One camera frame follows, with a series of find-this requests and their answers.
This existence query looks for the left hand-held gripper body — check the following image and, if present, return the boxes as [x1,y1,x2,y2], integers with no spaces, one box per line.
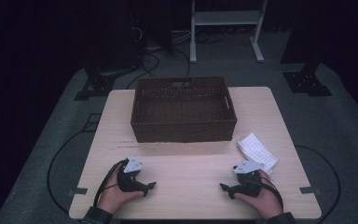
[117,154,150,198]

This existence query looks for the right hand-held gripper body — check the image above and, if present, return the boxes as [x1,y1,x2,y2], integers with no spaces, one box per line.
[227,160,265,200]

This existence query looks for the white waffle cloth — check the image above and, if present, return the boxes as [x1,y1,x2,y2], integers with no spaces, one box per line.
[237,132,279,181]

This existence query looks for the brown wicker basket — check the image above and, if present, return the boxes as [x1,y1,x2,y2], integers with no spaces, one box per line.
[130,76,238,144]

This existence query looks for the person's left hand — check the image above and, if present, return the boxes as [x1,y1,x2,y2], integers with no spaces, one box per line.
[97,162,145,215]

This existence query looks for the person's right hand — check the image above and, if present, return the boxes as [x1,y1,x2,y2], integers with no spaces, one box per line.
[233,169,284,220]

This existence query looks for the grey tape strip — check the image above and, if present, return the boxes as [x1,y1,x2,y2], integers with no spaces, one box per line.
[298,186,322,195]
[67,187,89,197]

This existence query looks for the black tape square outline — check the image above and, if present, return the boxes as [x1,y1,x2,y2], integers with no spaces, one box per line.
[83,113,103,133]

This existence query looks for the black stand base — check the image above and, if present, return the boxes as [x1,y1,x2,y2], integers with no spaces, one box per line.
[282,62,334,97]
[74,66,117,102]

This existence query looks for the dark floor equipment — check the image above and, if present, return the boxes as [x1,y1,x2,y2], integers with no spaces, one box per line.
[85,0,173,71]

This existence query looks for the white metal stand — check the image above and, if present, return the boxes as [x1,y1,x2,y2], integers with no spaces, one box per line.
[189,0,269,64]

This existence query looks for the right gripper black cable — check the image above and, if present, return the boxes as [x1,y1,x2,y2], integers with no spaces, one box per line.
[259,176,284,210]

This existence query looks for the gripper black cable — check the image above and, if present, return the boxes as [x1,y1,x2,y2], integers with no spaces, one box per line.
[92,159,129,208]
[259,176,284,210]

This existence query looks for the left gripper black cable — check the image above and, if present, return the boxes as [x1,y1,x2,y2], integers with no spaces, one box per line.
[92,159,129,208]

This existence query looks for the black floor cable loop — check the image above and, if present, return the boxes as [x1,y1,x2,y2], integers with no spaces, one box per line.
[46,125,90,216]
[294,144,342,216]

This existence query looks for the looped black floor cable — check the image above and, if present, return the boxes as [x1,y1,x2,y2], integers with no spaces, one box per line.
[125,52,161,91]

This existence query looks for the long black floor cable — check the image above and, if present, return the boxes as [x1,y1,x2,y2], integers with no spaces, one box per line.
[172,48,191,78]

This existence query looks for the black cable bundle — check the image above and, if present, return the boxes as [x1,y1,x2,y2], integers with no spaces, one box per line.
[195,31,227,45]

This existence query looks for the white cables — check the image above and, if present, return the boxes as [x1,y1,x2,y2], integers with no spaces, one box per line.
[171,29,194,45]

